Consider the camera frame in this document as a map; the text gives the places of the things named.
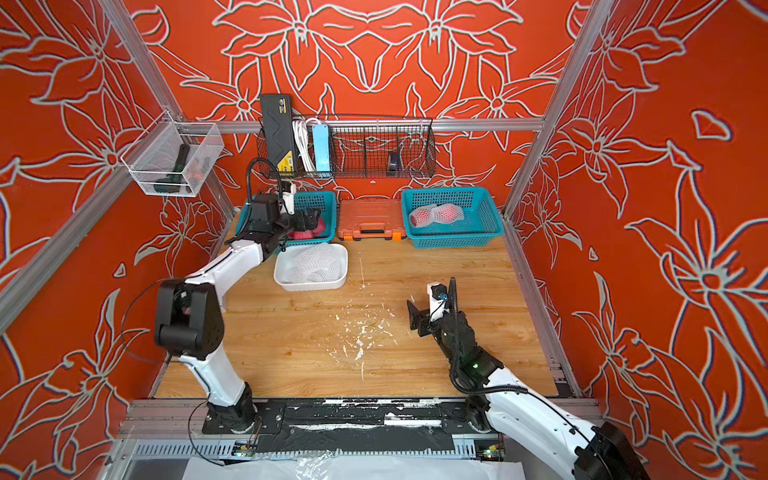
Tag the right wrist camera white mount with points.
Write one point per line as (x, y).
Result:
(437, 295)

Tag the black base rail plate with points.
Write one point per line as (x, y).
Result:
(403, 426)

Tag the light blue flat box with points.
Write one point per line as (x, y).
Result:
(321, 146)

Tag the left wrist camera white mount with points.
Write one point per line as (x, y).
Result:
(289, 191)

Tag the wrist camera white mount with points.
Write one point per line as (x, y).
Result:
(437, 295)
(289, 191)

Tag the white plastic tray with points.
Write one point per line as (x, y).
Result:
(281, 267)

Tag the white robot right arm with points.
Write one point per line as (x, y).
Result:
(572, 447)

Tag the black wire wall basket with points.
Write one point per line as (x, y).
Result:
(359, 150)

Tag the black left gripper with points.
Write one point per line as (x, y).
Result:
(311, 220)

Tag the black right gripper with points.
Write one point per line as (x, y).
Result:
(416, 318)

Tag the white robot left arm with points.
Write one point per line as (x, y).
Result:
(189, 321)

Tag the teal empty basket left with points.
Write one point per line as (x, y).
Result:
(325, 201)

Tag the teal basket with netted apples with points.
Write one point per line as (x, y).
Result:
(481, 221)

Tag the clear acrylic wall box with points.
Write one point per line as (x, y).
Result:
(152, 154)

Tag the black box with yellow label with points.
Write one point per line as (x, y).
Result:
(277, 121)

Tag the orange plastic tool case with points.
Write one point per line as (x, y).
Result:
(370, 218)

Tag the dark green tool handle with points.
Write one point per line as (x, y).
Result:
(173, 181)

